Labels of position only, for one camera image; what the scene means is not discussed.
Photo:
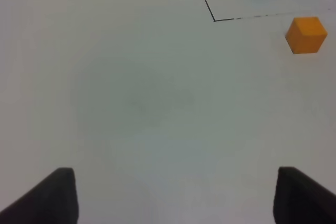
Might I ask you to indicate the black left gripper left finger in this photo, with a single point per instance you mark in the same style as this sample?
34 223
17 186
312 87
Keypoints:
53 200

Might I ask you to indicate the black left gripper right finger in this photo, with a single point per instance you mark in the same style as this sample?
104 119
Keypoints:
300 199

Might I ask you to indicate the orange cube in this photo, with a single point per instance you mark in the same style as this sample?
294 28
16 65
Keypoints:
306 35

